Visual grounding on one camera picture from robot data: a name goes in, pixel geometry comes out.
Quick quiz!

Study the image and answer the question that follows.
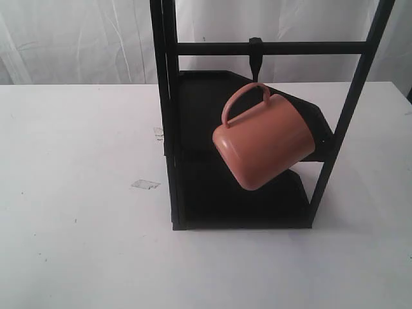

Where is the terracotta pink mug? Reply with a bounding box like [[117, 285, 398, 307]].
[[212, 82, 315, 191]]

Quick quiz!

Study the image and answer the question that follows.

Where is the black metal rack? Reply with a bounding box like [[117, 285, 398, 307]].
[[150, 1, 394, 230]]

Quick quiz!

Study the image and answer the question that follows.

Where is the clear tape piece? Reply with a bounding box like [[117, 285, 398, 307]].
[[131, 179, 160, 190]]

